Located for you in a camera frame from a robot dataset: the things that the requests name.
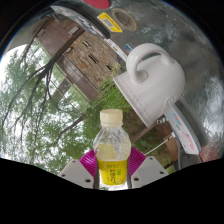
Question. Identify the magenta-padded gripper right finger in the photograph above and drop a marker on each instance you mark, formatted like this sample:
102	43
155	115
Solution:
148	171

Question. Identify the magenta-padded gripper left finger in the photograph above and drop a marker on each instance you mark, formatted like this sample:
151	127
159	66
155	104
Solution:
78	173

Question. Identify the yellow-labelled clear drink bottle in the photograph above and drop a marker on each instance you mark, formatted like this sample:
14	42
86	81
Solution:
112	160

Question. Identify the grey-trunked leaning tree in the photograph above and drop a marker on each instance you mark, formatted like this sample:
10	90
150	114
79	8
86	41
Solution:
71	126

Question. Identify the blue yellow striped cone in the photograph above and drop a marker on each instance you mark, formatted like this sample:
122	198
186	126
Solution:
161	120

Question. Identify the silver laptop with stickers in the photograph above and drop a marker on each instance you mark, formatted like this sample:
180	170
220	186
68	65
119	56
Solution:
183	131

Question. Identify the white ceramic mug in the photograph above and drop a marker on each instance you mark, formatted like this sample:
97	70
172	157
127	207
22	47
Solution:
156	86

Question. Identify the dark-trunked tree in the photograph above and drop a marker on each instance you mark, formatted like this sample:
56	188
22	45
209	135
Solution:
50	66

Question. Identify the colourful blue sticker card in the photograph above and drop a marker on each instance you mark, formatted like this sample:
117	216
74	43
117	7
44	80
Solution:
129	48

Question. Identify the white sticker sheet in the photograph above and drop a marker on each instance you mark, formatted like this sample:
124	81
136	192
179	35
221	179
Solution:
115	48

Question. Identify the small yellow card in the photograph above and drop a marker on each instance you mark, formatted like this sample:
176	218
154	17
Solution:
109	22

